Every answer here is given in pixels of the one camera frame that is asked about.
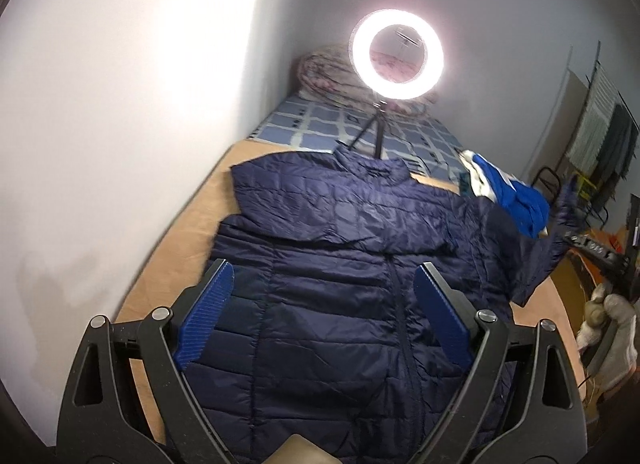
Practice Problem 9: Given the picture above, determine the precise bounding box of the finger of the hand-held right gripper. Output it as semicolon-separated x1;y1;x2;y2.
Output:
561;229;628;269

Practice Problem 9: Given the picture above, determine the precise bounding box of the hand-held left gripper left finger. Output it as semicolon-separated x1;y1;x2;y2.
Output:
56;259;236;464

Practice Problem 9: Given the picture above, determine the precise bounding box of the navy puffer jacket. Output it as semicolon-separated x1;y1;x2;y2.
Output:
182;149;583;464

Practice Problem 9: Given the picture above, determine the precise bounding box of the clothes drying rack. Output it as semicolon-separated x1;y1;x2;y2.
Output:
565;38;640;215

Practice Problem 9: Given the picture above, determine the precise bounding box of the person's right hand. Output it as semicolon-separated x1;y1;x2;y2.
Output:
575;284;640;400

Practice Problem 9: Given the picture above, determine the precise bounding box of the blue and white garment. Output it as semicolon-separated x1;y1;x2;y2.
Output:
457;149;551;239

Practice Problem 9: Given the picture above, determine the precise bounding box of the dark hanging cloth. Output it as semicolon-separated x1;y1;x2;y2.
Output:
595;104;640;181

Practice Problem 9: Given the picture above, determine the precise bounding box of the green striped towel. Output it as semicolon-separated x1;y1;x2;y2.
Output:
569;64;621;175

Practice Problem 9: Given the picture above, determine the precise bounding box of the blue patterned bed sheet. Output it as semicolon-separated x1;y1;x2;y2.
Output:
248;94;473;179

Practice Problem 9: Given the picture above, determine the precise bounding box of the folded floral quilt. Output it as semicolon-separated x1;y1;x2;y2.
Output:
292;44;438;117

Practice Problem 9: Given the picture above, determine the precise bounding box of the ring light on black tripod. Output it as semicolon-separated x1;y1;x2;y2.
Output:
336;8;447;159

